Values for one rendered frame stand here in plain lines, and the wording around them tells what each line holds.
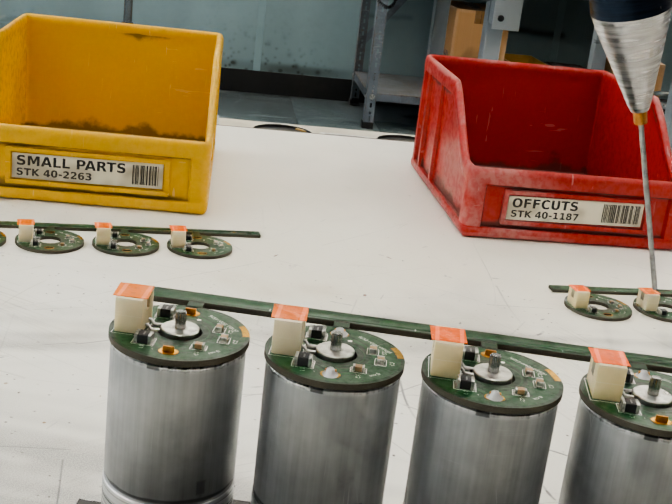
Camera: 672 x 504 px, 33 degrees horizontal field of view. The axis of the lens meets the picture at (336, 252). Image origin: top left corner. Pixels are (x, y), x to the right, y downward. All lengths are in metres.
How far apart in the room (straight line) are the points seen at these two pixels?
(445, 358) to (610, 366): 0.03
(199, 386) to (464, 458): 0.05
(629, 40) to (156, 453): 0.10
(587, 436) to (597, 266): 0.28
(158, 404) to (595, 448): 0.08
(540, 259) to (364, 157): 0.16
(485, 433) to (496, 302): 0.23
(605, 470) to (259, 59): 4.45
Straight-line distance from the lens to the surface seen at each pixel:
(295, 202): 0.51
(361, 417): 0.19
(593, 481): 0.20
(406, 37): 4.68
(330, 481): 0.20
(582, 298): 0.42
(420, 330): 0.22
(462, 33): 4.28
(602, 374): 0.20
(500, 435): 0.19
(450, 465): 0.20
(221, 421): 0.20
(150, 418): 0.20
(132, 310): 0.20
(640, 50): 0.16
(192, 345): 0.20
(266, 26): 4.62
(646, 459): 0.20
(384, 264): 0.44
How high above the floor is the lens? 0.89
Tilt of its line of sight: 19 degrees down
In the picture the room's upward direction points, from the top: 7 degrees clockwise
